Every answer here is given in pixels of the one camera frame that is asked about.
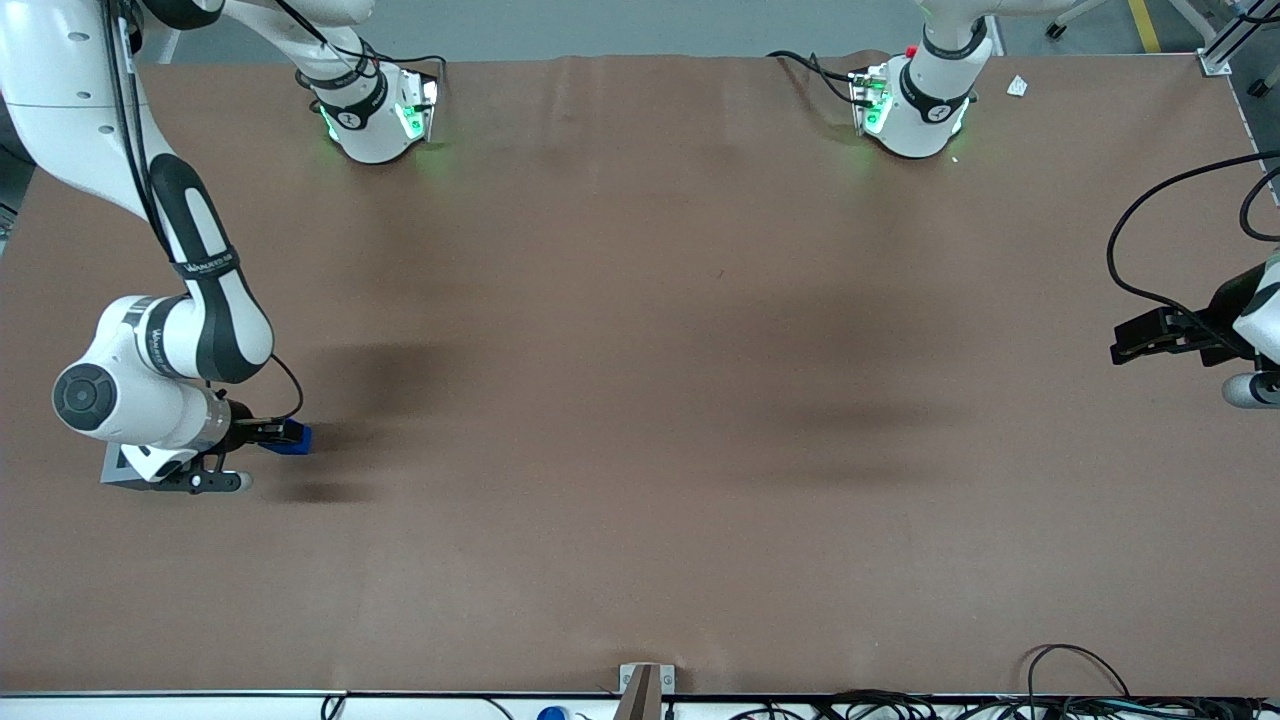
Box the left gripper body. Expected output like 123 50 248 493
1208 252 1280 363

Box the gray square base block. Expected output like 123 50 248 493
100 445 191 492

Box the metal bracket with post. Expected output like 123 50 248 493
618 662 677 720

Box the aluminium frame post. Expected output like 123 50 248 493
1197 0 1280 78

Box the blue plastic part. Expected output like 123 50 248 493
258 420 314 458

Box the white leg with caster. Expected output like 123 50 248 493
1044 0 1113 42

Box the black left base cable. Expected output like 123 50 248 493
766 49 863 107

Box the large table cover sheet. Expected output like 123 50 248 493
0 50 1280 699

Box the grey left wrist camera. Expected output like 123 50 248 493
1221 371 1280 410

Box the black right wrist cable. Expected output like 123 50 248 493
98 0 305 426

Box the long black left wrist cable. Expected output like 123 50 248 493
1105 149 1280 339

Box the black right base cable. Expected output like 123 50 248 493
270 0 448 113

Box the short black looped cable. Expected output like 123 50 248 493
1238 164 1280 244

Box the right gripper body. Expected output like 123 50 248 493
118 400 264 484

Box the tangled black cable bundle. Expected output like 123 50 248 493
728 687 1280 720

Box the black arched floor cable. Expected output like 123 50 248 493
1022 643 1133 701

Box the black base cable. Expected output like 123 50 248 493
270 0 448 113
766 49 863 107

